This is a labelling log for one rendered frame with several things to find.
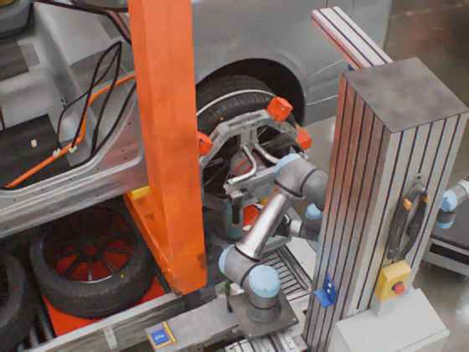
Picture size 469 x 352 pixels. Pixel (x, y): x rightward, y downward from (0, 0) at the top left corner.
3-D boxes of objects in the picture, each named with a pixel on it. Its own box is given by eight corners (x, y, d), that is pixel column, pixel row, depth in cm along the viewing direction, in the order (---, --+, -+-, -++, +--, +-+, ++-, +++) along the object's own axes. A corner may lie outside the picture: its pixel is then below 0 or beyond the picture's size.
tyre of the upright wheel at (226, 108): (136, 122, 291) (183, 199, 343) (155, 152, 276) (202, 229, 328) (255, 50, 297) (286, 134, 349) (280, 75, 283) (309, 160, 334)
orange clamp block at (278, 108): (275, 114, 297) (285, 98, 293) (283, 123, 292) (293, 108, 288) (264, 111, 292) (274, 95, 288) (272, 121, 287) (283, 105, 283)
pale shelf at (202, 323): (225, 299, 299) (225, 296, 297) (242, 324, 289) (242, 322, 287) (145, 332, 285) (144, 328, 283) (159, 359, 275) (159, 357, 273)
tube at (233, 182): (244, 147, 291) (245, 130, 284) (266, 174, 279) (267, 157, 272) (210, 160, 285) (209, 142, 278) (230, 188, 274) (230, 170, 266)
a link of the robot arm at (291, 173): (237, 290, 236) (314, 167, 228) (209, 268, 243) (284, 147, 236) (252, 290, 246) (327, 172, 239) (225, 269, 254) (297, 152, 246)
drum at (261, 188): (254, 164, 312) (254, 143, 302) (275, 193, 299) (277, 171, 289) (228, 174, 307) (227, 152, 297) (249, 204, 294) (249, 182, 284)
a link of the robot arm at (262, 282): (264, 313, 236) (265, 294, 226) (239, 293, 243) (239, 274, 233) (286, 295, 242) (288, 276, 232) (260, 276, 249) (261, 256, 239)
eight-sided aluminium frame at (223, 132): (287, 179, 333) (292, 98, 294) (293, 188, 329) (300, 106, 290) (192, 217, 315) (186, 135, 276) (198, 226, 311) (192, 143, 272)
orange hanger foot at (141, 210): (152, 191, 335) (145, 143, 310) (193, 261, 303) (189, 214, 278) (123, 202, 330) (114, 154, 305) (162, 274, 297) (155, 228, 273)
